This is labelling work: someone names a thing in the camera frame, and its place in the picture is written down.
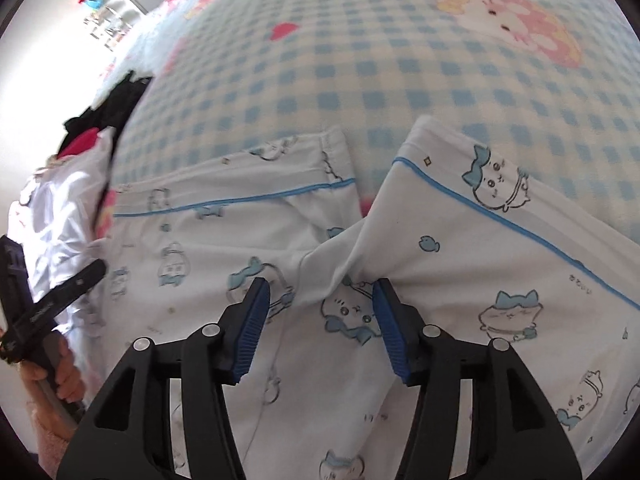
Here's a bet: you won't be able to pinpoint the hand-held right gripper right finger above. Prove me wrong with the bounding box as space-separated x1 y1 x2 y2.
372 277 583 480

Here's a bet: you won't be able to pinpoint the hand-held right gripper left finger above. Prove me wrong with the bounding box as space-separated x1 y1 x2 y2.
55 277 271 480

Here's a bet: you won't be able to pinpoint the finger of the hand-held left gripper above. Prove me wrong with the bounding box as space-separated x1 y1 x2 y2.
49 260 108 311

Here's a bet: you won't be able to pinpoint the white cartoon print pajama pants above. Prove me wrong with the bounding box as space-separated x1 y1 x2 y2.
82 115 640 480

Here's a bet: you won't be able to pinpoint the person's left forearm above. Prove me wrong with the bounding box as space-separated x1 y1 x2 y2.
25 392 86 480

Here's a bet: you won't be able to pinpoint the person's left hand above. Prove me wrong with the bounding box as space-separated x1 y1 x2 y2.
17 342 88 405

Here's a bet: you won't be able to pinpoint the white crumpled garment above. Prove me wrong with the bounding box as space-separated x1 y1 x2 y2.
7 127 118 311

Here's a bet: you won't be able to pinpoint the red garment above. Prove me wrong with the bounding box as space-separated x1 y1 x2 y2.
57 127 101 158

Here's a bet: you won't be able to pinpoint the black garment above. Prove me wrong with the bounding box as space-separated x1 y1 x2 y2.
62 70 153 136

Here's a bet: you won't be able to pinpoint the cluttered shelf rack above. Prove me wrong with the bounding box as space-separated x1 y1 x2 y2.
82 7 136 51

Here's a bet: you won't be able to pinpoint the checkered cartoon print blanket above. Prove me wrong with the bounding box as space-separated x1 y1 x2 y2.
92 0 640 241

